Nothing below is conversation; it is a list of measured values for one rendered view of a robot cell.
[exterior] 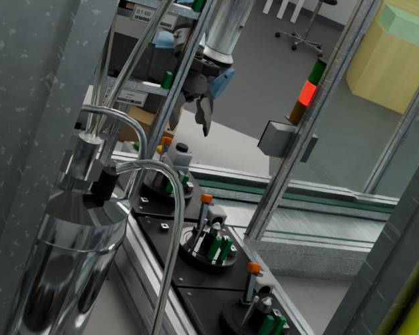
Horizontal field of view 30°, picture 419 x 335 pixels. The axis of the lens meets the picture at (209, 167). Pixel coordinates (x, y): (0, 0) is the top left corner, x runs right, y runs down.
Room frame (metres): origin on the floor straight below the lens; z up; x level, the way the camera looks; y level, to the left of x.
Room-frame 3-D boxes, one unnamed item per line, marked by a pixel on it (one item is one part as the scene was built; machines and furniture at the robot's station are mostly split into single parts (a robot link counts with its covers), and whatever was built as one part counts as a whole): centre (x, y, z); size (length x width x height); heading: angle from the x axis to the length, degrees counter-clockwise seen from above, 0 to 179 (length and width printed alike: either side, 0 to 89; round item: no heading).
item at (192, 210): (1.71, 0.08, 0.96); 0.24 x 0.24 x 0.02; 34
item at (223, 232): (1.50, -0.07, 1.01); 0.24 x 0.24 x 0.13; 34
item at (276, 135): (1.72, -0.14, 1.29); 0.12 x 0.05 x 0.25; 124
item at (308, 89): (1.72, -0.14, 1.34); 0.05 x 0.05 x 0.05
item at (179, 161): (1.70, 0.07, 1.06); 0.08 x 0.04 x 0.07; 34
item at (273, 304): (1.30, -0.20, 1.01); 0.24 x 0.24 x 0.13; 34
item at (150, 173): (1.71, 0.08, 0.98); 0.14 x 0.14 x 0.02
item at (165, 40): (2.28, 0.25, 1.11); 0.13 x 0.12 x 0.14; 79
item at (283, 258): (1.86, -0.18, 0.91); 0.84 x 0.28 x 0.10; 124
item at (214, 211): (1.69, -0.06, 0.97); 0.05 x 0.05 x 0.04; 34
